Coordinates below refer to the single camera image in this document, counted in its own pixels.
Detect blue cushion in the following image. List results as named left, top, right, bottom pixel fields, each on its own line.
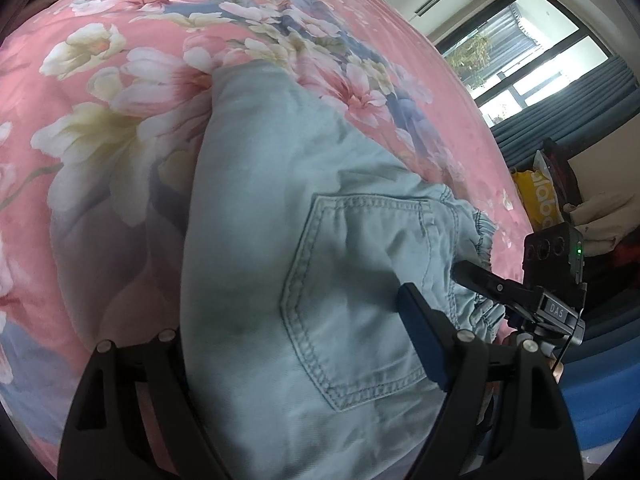
left=557, top=345, right=640, bottom=466

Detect blue curtain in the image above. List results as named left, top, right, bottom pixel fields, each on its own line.
left=491, top=54, right=640, bottom=170

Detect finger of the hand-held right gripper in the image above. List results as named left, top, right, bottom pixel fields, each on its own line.
left=452, top=261, right=538, bottom=311

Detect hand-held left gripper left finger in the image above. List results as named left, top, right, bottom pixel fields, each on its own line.
left=56, top=328, right=237, bottom=480

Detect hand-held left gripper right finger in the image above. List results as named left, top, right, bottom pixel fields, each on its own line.
left=396, top=282, right=584, bottom=480

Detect hanging green plant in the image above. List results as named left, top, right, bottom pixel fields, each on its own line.
left=447, top=32, right=493, bottom=86

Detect pile of clothes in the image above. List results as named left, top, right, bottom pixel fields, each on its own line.
left=542, top=137, right=640, bottom=286

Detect yellow bag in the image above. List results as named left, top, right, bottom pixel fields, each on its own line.
left=510, top=150, right=563, bottom=241

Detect light blue denim pants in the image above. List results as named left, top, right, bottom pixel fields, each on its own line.
left=177, top=59, right=506, bottom=480

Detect pink floral blanket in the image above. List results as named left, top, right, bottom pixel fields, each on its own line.
left=0, top=0, right=536, bottom=471

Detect window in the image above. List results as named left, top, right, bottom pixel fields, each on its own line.
left=434, top=0, right=613, bottom=128

